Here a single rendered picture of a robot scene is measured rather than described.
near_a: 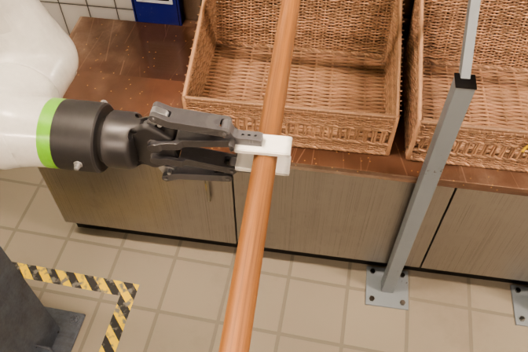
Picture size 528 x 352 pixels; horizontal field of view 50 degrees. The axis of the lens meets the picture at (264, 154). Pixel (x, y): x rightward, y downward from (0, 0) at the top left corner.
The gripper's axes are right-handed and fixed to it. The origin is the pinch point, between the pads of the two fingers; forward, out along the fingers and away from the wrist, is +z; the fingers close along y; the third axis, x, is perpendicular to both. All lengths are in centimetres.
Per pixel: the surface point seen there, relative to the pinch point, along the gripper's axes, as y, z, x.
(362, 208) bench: 80, 23, -48
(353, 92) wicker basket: 60, 17, -75
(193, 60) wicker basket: 44, -27, -65
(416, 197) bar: 63, 35, -42
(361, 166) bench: 61, 20, -48
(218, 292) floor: 120, -19, -35
